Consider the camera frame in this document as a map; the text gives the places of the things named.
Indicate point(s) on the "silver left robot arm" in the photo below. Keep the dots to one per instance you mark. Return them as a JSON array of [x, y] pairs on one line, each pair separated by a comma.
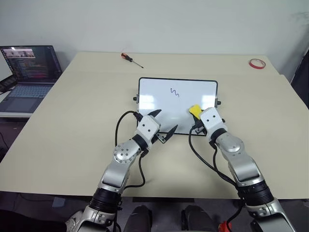
[[123, 152]]

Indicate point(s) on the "red connector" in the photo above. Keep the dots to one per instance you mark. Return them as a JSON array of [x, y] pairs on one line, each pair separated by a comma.
[[225, 226]]

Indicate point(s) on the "dark rounded shape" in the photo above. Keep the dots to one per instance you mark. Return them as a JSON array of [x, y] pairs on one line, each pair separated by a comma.
[[198, 220], [138, 220]]

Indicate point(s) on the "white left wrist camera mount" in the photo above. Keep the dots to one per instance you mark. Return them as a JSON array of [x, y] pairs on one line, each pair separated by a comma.
[[147, 126]]

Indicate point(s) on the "black device beside laptop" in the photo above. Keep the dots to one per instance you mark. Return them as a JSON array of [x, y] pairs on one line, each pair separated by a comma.
[[6, 83]]

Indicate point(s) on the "black-framed whiteboard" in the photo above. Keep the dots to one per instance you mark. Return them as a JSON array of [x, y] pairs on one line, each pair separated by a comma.
[[178, 108]]

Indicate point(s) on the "yellow whiteboard eraser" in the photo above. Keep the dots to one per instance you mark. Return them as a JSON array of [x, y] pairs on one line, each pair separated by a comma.
[[195, 110]]

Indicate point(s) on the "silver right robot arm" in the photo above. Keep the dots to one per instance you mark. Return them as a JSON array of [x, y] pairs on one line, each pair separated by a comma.
[[243, 166]]

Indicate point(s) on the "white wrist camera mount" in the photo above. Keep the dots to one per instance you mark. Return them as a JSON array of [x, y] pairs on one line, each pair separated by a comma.
[[213, 120], [147, 126]]

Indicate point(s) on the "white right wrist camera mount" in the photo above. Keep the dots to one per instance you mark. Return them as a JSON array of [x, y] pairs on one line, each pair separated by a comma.
[[213, 120]]

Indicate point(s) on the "open grey laptop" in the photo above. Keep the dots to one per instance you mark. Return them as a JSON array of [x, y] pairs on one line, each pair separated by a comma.
[[31, 72]]

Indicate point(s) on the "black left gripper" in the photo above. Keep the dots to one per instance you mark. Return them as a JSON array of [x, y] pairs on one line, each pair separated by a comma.
[[160, 137]]

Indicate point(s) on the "red tape roll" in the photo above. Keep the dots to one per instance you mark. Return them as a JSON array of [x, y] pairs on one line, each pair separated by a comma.
[[257, 64]]

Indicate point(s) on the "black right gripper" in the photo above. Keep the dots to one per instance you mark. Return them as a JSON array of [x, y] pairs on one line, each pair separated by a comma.
[[199, 126]]

